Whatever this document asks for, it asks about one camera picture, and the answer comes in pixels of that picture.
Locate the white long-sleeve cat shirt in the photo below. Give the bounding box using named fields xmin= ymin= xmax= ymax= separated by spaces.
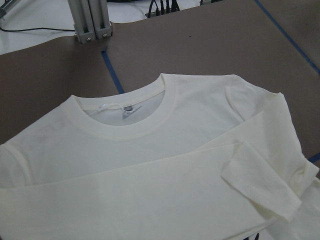
xmin=0 ymin=74 xmax=320 ymax=240

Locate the aluminium frame post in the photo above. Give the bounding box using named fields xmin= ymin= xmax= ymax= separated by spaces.
xmin=68 ymin=0 xmax=113 ymax=44

